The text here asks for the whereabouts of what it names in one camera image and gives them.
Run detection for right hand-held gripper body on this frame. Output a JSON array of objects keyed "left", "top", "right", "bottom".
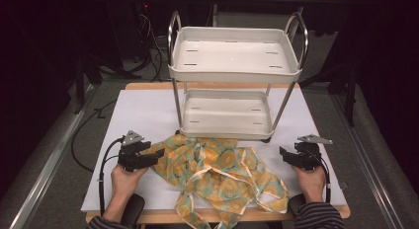
[{"left": 290, "top": 133, "right": 334, "bottom": 172}]

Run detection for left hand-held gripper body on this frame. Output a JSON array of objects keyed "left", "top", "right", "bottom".
[{"left": 117, "top": 129, "right": 153, "bottom": 173}]

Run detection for green and orange patterned scarf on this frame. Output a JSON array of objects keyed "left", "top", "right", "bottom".
[{"left": 141, "top": 133, "right": 292, "bottom": 229}]

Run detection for white two-tier rack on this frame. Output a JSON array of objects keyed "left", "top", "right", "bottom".
[{"left": 166, "top": 10, "right": 310, "bottom": 144}]

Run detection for person's left hand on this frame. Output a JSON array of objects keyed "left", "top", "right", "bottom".
[{"left": 110, "top": 163, "right": 149, "bottom": 203}]

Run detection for person's right hand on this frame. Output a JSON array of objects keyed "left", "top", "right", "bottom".
[{"left": 292, "top": 164, "right": 327, "bottom": 204}]

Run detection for white table mat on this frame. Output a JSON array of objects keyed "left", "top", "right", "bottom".
[{"left": 80, "top": 87, "right": 349, "bottom": 213}]

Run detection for wooden table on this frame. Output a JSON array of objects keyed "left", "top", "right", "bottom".
[{"left": 85, "top": 82, "right": 352, "bottom": 225}]

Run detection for black stand legs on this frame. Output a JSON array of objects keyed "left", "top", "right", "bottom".
[
  {"left": 298, "top": 61, "right": 360, "bottom": 128},
  {"left": 72, "top": 52, "right": 133, "bottom": 115}
]

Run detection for left hand-held gripper black cable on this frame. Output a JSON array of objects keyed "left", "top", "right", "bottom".
[{"left": 97, "top": 136, "right": 126, "bottom": 218}]

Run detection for black floor cable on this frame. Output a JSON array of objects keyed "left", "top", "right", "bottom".
[{"left": 70, "top": 99, "right": 119, "bottom": 174}]

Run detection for metal floor rail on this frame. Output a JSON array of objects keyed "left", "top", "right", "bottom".
[
  {"left": 331, "top": 93, "right": 410, "bottom": 229},
  {"left": 9, "top": 83, "right": 97, "bottom": 229}
]

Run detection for tangled background cables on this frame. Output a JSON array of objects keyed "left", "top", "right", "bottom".
[{"left": 136, "top": 11, "right": 170, "bottom": 84}]

